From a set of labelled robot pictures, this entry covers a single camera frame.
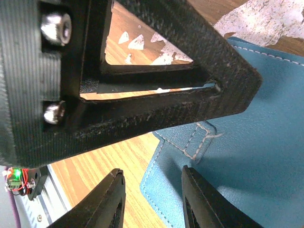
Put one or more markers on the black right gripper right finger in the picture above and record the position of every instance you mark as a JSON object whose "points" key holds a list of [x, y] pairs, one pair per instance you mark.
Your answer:
{"points": [[205, 207]]}

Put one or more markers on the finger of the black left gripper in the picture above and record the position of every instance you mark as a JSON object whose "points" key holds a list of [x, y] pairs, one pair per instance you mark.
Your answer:
{"points": [[91, 124], [224, 82]]}

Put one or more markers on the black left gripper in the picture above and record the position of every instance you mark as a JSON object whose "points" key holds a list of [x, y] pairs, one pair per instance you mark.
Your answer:
{"points": [[39, 83]]}

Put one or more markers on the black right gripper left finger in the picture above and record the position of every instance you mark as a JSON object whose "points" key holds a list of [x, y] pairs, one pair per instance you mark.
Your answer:
{"points": [[103, 207]]}

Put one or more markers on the teal leather card holder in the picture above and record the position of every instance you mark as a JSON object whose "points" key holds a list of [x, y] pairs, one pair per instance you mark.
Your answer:
{"points": [[255, 159]]}

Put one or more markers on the aluminium mounting rail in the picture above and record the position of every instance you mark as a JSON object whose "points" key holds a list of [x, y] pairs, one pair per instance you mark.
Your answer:
{"points": [[47, 206]]}

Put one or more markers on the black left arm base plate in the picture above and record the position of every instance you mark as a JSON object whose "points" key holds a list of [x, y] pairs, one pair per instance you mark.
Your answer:
{"points": [[25, 182]]}

